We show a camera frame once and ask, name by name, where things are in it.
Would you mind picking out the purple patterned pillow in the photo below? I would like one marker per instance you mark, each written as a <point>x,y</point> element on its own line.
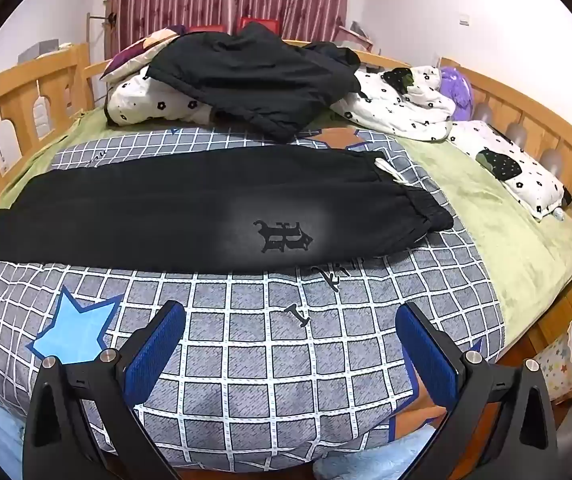
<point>131,55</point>

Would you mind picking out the wooden rack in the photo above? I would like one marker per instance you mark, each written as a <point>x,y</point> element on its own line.
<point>97,60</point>

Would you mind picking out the star-print waste bin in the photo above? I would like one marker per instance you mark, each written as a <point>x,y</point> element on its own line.
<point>566,360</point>

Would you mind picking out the light blue fluffy cloth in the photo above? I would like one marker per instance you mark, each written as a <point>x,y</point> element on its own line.
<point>366,455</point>

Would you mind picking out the wooden bed frame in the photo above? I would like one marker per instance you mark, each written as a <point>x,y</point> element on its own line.
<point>16,90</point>

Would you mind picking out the white floral pillow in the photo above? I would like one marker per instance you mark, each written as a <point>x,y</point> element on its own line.
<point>516,170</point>

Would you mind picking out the grey checked blanket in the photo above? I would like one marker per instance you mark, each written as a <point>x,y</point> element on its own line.
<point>266,340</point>

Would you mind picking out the black pants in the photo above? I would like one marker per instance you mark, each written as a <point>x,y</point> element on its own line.
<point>166,220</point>

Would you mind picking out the white floral quilt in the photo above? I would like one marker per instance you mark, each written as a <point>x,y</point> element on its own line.
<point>161,102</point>
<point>396,105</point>

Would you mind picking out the green bed sheet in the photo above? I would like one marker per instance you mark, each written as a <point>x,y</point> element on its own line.
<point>491,220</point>

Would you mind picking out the purple plush toy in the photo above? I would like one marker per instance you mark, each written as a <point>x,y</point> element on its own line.
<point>458,92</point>

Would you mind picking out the pile of black clothes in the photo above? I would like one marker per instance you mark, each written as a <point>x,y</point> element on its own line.
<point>246,80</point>

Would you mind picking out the red box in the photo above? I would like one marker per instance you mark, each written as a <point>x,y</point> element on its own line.
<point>206,29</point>
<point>261,22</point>

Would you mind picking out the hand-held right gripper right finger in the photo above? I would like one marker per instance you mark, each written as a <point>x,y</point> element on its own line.
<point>421,355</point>

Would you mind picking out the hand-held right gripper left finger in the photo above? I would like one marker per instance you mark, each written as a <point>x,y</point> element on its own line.
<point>156,350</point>

